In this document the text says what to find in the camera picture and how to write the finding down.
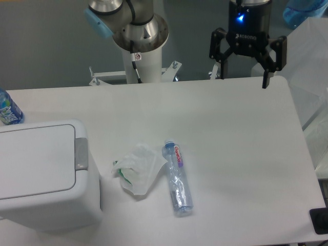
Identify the white trash can body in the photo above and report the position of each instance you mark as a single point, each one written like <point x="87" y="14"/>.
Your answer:
<point x="77" y="207"/>

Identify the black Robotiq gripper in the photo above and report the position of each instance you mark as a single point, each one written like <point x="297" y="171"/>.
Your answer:
<point x="246" y="28"/>

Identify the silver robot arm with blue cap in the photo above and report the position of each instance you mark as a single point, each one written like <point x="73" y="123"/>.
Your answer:
<point x="140" y="34"/>

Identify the blue labelled water bottle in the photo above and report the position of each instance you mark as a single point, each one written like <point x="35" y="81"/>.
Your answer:
<point x="11" y="114"/>

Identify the white metal base frame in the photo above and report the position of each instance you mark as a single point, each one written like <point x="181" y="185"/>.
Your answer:
<point x="119" y="77"/>

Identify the white trash can lid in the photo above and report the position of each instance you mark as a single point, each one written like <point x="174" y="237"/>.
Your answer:
<point x="39" y="160"/>

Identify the blue translucent water jug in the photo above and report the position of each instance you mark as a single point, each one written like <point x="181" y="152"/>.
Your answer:
<point x="296" y="12"/>

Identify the crumpled white plastic bag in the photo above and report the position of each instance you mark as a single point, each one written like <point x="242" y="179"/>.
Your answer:
<point x="138" y="169"/>

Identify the black device at table edge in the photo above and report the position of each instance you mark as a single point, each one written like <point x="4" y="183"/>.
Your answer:
<point x="319" y="220"/>

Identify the crushed clear plastic bottle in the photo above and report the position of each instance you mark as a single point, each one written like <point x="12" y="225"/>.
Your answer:
<point x="177" y="179"/>

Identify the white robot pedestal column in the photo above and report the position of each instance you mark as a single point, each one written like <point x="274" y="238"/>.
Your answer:
<point x="150" y="62"/>

